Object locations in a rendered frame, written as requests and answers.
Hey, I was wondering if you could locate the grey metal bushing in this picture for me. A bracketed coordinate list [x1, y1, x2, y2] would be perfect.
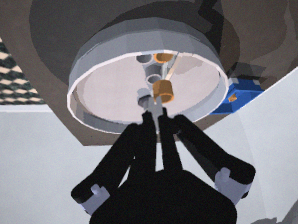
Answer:
[145, 65, 162, 85]
[143, 100, 149, 112]
[134, 54, 154, 65]

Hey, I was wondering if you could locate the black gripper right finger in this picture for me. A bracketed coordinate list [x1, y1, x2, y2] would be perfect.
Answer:
[156, 95, 256, 213]

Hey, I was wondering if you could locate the bronze bushing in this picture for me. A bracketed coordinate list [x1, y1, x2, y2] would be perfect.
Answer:
[152, 80, 174, 103]
[154, 53, 173, 63]
[228, 93, 237, 102]

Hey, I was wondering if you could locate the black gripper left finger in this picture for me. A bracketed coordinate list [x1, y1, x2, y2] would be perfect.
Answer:
[71, 97, 158, 217]

